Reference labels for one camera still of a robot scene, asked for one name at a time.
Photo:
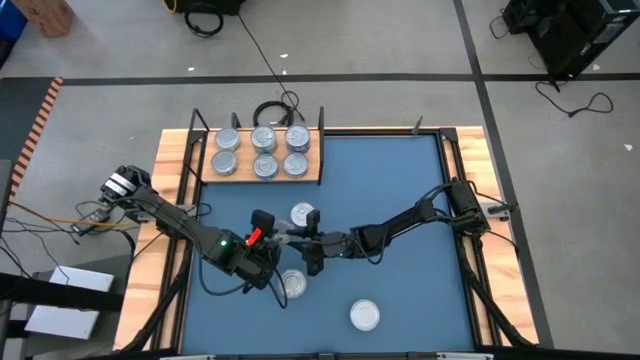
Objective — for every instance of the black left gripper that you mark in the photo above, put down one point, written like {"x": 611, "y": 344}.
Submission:
{"x": 250, "y": 260}

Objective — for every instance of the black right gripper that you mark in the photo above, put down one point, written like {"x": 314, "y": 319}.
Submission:
{"x": 332, "y": 245}

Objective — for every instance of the yellowfin tuna can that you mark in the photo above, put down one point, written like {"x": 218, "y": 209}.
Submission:
{"x": 295, "y": 284}
{"x": 265, "y": 166}

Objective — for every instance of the green white label tuna can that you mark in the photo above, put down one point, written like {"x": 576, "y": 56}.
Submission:
{"x": 224, "y": 163}
{"x": 227, "y": 139}

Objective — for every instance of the large green label tuna can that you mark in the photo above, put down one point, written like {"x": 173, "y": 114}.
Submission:
{"x": 364, "y": 315}

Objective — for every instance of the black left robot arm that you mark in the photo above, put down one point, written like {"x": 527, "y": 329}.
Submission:
{"x": 170, "y": 220}

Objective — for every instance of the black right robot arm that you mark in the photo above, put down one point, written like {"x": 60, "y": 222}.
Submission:
{"x": 400, "y": 227}

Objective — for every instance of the blue table mat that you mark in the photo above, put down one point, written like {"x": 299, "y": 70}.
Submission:
{"x": 400, "y": 310}

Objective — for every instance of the white flat box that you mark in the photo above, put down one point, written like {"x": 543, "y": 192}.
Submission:
{"x": 70, "y": 310}

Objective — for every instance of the black beam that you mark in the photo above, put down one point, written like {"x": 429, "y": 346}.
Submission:
{"x": 60, "y": 295}

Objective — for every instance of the black mat with orange stripes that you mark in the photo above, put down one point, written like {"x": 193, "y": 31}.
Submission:
{"x": 20, "y": 115}

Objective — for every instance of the black computer tower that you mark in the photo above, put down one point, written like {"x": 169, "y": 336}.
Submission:
{"x": 570, "y": 35}

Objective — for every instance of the blue plastic bin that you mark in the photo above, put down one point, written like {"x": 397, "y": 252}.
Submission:
{"x": 10, "y": 22}

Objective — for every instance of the wooden shelf with black frame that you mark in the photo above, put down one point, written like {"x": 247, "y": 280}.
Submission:
{"x": 245, "y": 172}

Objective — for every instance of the wooden table with black frame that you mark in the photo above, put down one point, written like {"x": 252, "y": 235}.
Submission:
{"x": 167, "y": 150}

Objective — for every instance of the white frame bracket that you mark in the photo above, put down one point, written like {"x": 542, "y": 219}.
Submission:
{"x": 187, "y": 357}
{"x": 465, "y": 356}

